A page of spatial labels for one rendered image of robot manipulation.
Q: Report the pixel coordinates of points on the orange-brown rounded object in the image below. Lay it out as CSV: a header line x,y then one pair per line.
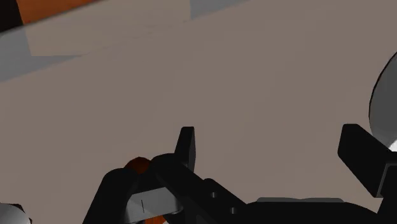
x,y
138,164

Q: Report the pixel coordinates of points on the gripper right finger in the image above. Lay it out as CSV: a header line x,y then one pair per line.
x,y
363,152

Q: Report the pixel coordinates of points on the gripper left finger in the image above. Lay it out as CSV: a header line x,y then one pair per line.
x,y
186,145

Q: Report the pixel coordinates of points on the grey rounded object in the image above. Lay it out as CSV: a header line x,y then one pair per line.
x,y
11,217

